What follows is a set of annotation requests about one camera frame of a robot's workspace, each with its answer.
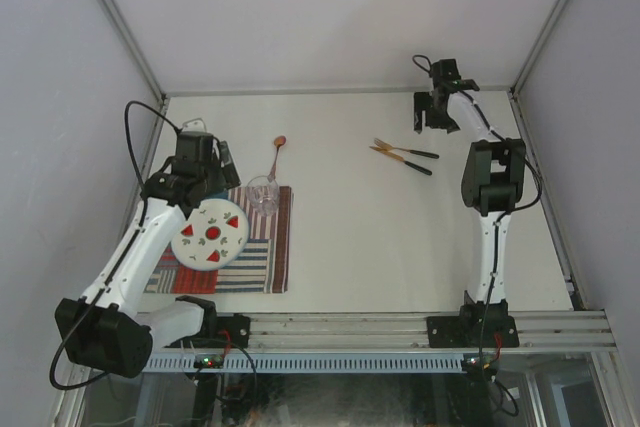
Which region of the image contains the gold fork green handle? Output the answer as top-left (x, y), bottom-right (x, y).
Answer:
top-left (374, 138), bottom-right (440, 159)

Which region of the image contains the clear drinking glass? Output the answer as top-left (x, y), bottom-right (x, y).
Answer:
top-left (246, 175), bottom-right (280, 217)

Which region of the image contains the gold knife green handle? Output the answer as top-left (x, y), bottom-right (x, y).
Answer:
top-left (369, 146), bottom-right (433, 176)

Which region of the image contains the white watermelon pattern plate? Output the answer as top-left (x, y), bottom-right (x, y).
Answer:
top-left (170, 198), bottom-right (250, 271)

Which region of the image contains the pink handled spoon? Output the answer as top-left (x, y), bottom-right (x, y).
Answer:
top-left (268, 135), bottom-right (287, 181)

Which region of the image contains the striped patchwork placemat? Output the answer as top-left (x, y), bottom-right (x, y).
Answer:
top-left (144, 186), bottom-right (293, 295)

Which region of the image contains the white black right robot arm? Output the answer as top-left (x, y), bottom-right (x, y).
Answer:
top-left (412, 54), bottom-right (526, 346)

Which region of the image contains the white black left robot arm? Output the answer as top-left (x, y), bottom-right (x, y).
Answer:
top-left (54, 121), bottom-right (239, 378)

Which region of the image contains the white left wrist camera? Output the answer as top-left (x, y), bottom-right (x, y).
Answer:
top-left (181, 118), bottom-right (208, 133)

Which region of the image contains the black left camera cable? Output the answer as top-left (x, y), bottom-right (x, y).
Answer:
top-left (48, 100), bottom-right (184, 391)

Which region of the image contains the black camera cable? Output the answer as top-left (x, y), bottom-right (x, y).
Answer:
top-left (412, 54), bottom-right (545, 348)
top-left (48, 100), bottom-right (184, 391)

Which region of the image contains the black right camera cable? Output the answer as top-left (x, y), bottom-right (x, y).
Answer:
top-left (412, 54), bottom-right (545, 348)

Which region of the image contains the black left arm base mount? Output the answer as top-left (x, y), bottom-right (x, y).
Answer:
top-left (170, 314), bottom-right (251, 348)

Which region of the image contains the grey slotted cable duct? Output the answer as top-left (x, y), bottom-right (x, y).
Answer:
top-left (143, 350), bottom-right (465, 374)

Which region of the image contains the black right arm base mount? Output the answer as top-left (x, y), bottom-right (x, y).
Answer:
top-left (426, 315), bottom-right (520, 348)

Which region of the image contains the aluminium front rail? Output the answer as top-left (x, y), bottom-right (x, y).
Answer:
top-left (246, 311), bottom-right (616, 353)

